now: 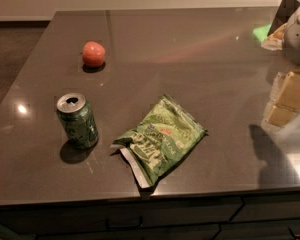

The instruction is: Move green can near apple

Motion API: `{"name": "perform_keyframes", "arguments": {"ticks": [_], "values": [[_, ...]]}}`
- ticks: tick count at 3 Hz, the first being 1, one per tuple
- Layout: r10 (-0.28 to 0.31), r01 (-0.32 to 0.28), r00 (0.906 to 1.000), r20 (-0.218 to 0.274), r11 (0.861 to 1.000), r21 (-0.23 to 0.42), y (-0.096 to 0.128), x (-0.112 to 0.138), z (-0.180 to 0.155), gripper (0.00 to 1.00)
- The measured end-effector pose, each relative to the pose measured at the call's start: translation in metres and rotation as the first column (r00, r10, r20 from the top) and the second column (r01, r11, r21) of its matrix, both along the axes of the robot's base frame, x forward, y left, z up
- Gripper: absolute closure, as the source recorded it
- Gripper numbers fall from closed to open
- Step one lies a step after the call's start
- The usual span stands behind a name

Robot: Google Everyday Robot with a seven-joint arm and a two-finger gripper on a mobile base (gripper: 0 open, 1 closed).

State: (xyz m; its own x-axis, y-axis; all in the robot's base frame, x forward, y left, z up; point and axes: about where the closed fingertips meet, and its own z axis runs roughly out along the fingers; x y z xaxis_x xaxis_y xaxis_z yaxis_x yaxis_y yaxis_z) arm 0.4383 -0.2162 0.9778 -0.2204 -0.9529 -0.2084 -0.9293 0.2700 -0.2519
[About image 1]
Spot green soda can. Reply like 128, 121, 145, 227
56, 93, 99, 149

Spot dark cabinet drawers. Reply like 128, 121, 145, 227
0, 194, 300, 240

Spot dark box in corner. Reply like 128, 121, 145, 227
268, 0, 300, 34

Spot red apple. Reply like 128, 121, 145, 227
82, 41, 105, 67

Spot green chip bag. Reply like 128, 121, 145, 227
111, 95, 208, 189

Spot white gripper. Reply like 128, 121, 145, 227
265, 6, 300, 127

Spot green cloth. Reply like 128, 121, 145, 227
253, 24, 271, 43

